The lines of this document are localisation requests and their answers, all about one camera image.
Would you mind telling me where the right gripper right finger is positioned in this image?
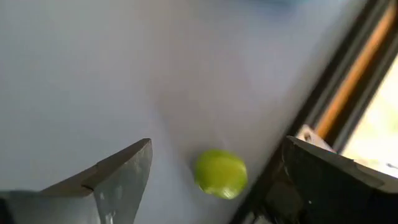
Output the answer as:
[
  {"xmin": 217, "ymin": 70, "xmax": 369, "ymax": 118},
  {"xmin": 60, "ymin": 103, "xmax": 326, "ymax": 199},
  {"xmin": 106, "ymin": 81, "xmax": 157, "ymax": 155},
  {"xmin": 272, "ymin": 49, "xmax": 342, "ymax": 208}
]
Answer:
[{"xmin": 281, "ymin": 136, "xmax": 398, "ymax": 224}]

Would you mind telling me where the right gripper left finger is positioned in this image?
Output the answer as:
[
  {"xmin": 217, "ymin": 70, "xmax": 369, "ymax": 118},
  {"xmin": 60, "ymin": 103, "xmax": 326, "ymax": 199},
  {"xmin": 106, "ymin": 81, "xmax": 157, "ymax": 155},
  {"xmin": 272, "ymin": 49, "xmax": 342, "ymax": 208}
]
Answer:
[{"xmin": 0, "ymin": 138, "xmax": 153, "ymax": 224}]

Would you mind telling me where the green lime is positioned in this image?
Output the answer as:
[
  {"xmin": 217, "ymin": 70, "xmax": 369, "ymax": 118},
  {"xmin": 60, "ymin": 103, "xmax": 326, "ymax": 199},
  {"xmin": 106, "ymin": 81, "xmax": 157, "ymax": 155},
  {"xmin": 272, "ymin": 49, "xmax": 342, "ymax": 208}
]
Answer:
[{"xmin": 194, "ymin": 149, "xmax": 249, "ymax": 200}]

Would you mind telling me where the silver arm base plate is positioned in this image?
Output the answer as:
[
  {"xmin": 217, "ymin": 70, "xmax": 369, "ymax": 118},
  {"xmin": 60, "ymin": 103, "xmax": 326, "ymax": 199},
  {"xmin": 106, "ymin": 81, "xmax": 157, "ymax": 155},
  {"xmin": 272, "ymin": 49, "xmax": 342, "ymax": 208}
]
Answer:
[{"xmin": 295, "ymin": 124, "xmax": 337, "ymax": 154}]

